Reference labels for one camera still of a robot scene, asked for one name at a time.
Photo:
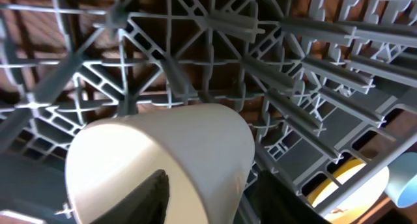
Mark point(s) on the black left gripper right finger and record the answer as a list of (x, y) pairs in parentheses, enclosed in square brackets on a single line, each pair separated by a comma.
[(274, 203)]

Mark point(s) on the grey plastic dish rack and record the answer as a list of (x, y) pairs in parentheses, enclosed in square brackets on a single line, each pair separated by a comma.
[(319, 83)]

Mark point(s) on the light blue bowl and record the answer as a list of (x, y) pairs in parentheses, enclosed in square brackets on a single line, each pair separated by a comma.
[(401, 186)]

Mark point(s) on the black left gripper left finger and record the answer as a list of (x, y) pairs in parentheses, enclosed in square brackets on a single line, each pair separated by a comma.
[(146, 204)]

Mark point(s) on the cream plastic cup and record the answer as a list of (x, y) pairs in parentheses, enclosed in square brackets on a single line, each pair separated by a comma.
[(206, 150)]

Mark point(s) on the yellow plate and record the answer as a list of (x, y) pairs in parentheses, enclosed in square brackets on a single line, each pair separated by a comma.
[(357, 203)]

